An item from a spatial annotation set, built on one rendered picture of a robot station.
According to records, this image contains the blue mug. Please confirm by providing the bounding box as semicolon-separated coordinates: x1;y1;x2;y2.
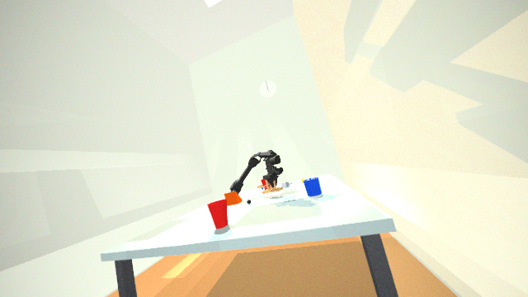
304;177;323;198

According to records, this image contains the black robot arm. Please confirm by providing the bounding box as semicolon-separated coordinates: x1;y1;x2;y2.
229;150;284;194

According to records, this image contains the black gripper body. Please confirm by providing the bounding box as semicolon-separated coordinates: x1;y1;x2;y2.
262;165;280;180

